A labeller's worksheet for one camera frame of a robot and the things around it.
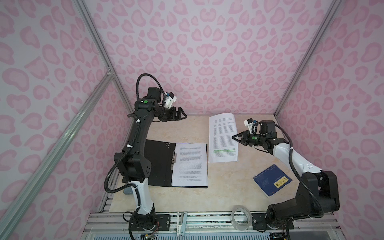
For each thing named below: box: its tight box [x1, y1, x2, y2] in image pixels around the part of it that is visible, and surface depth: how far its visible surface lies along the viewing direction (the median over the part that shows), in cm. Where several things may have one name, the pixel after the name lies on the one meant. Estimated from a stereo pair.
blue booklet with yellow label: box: [252, 164, 293, 198], surface depth 87 cm
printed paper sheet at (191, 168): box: [171, 143, 209, 187], surface depth 94 cm
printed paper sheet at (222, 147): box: [208, 113, 239, 163], surface depth 88 cm
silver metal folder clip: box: [170, 149, 177, 171], surface depth 97 cm
